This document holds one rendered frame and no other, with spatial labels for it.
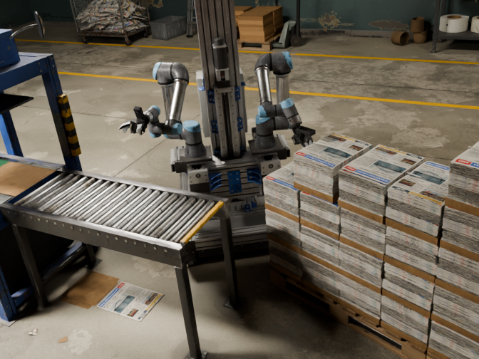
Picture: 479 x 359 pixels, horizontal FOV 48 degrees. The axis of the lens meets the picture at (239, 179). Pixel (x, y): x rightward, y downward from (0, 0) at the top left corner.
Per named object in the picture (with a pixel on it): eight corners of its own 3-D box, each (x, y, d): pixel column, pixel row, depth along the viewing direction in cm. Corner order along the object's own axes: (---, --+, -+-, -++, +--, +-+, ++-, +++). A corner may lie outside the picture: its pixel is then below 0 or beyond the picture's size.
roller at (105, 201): (130, 189, 348) (128, 183, 346) (80, 228, 312) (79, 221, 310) (123, 189, 351) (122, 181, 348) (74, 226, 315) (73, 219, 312)
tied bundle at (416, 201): (423, 196, 297) (426, 159, 286) (475, 214, 277) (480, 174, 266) (383, 225, 275) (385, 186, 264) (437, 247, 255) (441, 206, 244)
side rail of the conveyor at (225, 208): (231, 215, 324) (229, 198, 319) (227, 219, 320) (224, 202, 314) (65, 181, 382) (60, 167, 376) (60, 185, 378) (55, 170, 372)
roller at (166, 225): (194, 204, 328) (199, 201, 325) (149, 246, 292) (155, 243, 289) (189, 196, 327) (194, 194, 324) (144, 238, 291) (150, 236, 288)
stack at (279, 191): (305, 256, 393) (301, 154, 354) (457, 333, 316) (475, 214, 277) (269, 282, 371) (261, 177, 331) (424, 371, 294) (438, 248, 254)
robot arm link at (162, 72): (182, 143, 365) (170, 65, 339) (162, 142, 370) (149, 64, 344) (189, 135, 375) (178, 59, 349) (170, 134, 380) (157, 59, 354)
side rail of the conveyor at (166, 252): (187, 263, 286) (184, 244, 280) (182, 268, 281) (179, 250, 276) (10, 218, 343) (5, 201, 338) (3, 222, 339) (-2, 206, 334)
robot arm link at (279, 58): (272, 127, 377) (268, 50, 350) (294, 125, 377) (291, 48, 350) (274, 134, 366) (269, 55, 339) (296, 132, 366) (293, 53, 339)
